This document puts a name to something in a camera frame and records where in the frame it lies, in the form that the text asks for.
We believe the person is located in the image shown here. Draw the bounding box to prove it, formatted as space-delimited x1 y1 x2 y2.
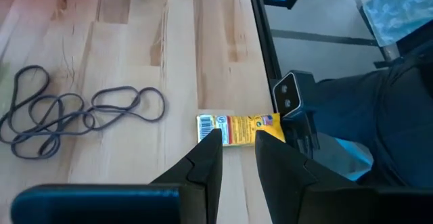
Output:
309 39 433 189

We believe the black aluminium table frame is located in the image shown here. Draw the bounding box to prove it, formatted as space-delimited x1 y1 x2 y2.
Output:
246 0 283 89

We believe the light blue patterned cloth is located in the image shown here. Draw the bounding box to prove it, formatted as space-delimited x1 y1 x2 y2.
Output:
362 0 433 48

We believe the yellow green crayon box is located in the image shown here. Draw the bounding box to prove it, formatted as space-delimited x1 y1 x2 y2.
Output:
196 112 286 148

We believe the black metal chair frame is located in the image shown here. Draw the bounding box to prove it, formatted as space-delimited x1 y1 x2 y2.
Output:
344 0 433 70

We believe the black table-level camera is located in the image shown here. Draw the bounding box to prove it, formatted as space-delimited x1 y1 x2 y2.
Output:
272 70 317 120

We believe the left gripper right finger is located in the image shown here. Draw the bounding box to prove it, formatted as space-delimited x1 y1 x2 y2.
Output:
255 130 376 224

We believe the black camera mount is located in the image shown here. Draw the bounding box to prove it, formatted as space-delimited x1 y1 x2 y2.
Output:
282 114 321 159

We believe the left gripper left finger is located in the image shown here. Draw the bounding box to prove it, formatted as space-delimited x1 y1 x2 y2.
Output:
150 128 224 224

